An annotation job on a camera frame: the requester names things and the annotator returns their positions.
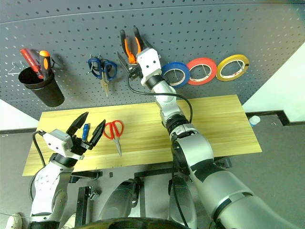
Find small blue handled screwdriver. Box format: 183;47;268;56
81;123;91;141

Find black cup holder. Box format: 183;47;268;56
18;66;65;107

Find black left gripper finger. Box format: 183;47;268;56
81;119;106;151
66;111;90;138

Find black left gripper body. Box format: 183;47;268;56
71;135;94;160

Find yellow tape roll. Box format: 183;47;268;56
216;54;250;82

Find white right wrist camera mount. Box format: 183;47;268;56
136;47;163;86

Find red handled scissors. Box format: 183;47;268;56
102;119;125;157

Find red tape roll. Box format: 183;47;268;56
186;57;218;86

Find blue handled scissors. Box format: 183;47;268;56
87;56;118;98

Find red handled tool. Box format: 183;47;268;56
20;48;45;80

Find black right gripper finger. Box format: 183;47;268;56
117;52;131;72

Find white wire pegboard hook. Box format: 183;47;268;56
8;60;26;76

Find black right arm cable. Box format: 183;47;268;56
127;73;194;125

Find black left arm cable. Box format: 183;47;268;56
29;130;47;202

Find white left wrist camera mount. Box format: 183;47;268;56
43;128;84;161

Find orange black pliers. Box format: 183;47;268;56
120;26;145;66

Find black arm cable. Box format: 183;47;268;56
127;73;194;125
29;130;47;202

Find orange black screwdriver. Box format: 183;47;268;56
39;50;51;83

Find grey metal pegboard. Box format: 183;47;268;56
0;0;305;121

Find white shoe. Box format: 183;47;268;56
62;213;77;229
5;213;23;229

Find dark grey rounded shape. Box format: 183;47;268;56
99;178;144;221
167;176;198;229

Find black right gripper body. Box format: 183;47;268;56
128;62;144;81

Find blue tape roll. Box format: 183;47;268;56
161;62;191;89

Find black metal table frame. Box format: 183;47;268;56
69;157;233;227

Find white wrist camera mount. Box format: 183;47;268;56
136;47;163;86
43;128;84;161

